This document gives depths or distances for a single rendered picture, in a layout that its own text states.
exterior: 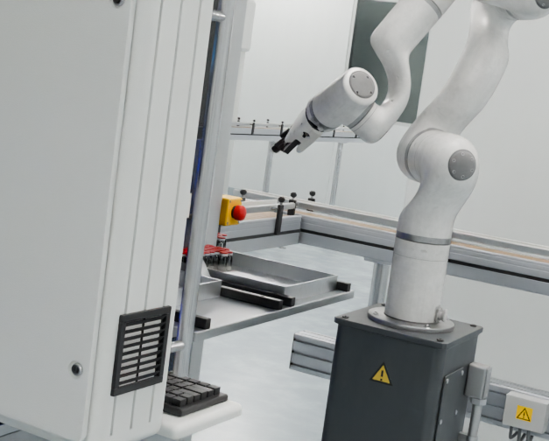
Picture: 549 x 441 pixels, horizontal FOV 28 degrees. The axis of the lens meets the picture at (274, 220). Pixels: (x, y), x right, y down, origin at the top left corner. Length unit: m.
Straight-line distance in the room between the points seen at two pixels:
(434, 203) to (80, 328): 1.03
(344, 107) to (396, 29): 0.20
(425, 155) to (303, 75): 9.18
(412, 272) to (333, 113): 0.39
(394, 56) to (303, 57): 9.21
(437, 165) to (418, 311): 0.32
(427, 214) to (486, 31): 0.42
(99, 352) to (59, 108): 0.34
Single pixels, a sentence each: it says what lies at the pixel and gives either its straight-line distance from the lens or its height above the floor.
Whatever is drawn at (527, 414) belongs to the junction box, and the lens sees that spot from 3.25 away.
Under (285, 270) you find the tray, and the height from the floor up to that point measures 0.90.
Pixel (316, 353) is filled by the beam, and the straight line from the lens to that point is 3.51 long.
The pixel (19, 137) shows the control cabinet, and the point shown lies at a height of 1.22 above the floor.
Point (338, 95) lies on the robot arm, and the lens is 2.24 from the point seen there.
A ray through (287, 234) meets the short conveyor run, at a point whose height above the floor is 0.88.
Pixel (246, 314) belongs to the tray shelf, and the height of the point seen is 0.88.
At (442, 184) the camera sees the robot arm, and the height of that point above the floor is 1.18.
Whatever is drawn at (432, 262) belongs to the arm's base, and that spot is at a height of 1.01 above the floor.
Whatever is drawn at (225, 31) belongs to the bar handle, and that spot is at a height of 1.41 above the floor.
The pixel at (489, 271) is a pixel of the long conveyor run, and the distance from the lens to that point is 3.24.
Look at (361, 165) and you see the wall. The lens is 11.17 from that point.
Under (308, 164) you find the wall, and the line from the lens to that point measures 11.42.
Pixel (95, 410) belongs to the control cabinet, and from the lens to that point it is 1.55.
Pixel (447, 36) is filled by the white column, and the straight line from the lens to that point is 3.94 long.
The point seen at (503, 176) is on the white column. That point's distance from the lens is 3.85.
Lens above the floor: 1.36
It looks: 8 degrees down
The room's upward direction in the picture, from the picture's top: 8 degrees clockwise
